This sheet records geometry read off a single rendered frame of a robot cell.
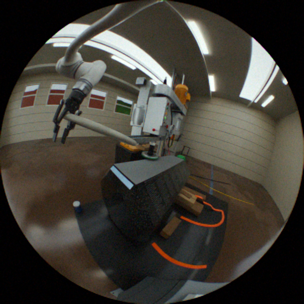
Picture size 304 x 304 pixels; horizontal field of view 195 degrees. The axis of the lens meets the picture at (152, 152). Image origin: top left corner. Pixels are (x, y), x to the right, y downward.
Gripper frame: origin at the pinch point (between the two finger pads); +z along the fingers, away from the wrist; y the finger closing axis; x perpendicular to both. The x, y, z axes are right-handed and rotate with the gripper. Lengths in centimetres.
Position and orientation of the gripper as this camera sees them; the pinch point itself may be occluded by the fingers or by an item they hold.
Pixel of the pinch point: (59, 134)
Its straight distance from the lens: 47.8
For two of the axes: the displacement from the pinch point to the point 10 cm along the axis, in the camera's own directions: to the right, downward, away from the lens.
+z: -3.2, 9.5, -0.6
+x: -9.5, -3.1, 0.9
